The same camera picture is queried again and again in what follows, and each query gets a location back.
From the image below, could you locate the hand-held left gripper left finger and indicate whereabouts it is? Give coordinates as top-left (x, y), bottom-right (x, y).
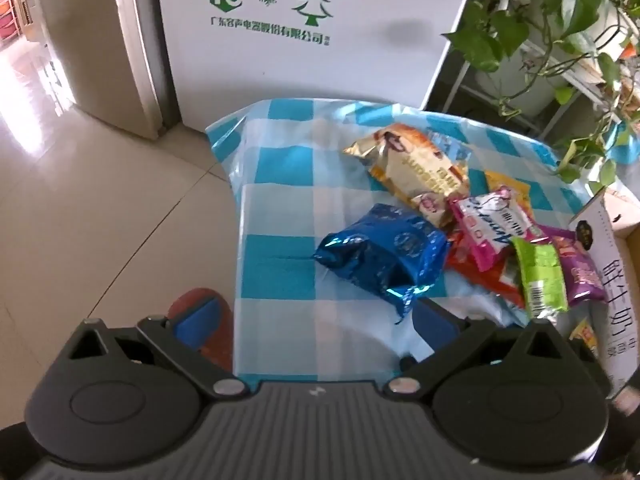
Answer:
top-left (67, 296), bottom-right (248, 401)

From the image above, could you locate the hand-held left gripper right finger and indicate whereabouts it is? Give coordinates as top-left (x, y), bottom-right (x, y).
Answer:
top-left (382, 299), bottom-right (573, 403)

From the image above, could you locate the orange red snack packet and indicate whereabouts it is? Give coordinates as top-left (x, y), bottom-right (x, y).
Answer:
top-left (444, 230), bottom-right (527, 309)

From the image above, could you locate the blue foil snack packet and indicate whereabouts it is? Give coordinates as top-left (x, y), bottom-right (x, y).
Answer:
top-left (312, 203), bottom-right (448, 324)

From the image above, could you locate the pink white snack packet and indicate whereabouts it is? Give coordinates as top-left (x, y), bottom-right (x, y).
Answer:
top-left (447, 186), bottom-right (549, 272)

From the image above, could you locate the green snack packet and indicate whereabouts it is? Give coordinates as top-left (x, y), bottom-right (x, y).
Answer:
top-left (507, 237), bottom-right (569, 324)

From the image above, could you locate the yellow snack packet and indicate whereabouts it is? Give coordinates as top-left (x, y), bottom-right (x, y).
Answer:
top-left (569, 319), bottom-right (599, 357)
top-left (482, 170), bottom-right (532, 202)

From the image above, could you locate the purple snack packet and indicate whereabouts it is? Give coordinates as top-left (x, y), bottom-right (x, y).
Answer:
top-left (537, 225), bottom-right (609, 309)

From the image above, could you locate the gold croissant packet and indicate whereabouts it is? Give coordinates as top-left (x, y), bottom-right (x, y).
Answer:
top-left (342, 124), bottom-right (473, 228)

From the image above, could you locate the cardboard box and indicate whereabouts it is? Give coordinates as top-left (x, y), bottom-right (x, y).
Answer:
top-left (567, 185), bottom-right (640, 388)

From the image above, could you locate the red round stool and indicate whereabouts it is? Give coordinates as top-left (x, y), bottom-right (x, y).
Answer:
top-left (167, 287), bottom-right (236, 377)

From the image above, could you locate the blue white checked tablecloth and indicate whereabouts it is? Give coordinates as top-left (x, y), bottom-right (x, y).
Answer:
top-left (205, 97), bottom-right (601, 386)

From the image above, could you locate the white chest freezer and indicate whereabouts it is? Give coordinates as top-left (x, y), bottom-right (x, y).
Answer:
top-left (150, 0), bottom-right (493, 131)

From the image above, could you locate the white metal plant stand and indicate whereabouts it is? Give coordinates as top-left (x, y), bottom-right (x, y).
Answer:
top-left (440, 40), bottom-right (640, 147)

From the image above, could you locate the grey steel refrigerator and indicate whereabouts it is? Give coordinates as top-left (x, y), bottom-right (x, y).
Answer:
top-left (31, 0), bottom-right (168, 142)

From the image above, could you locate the green pothos plant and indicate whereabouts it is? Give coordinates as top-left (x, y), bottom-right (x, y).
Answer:
top-left (440, 0), bottom-right (640, 196)

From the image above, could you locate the orange storage rack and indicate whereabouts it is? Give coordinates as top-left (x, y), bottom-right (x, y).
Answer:
top-left (0, 0), bottom-right (20, 47)

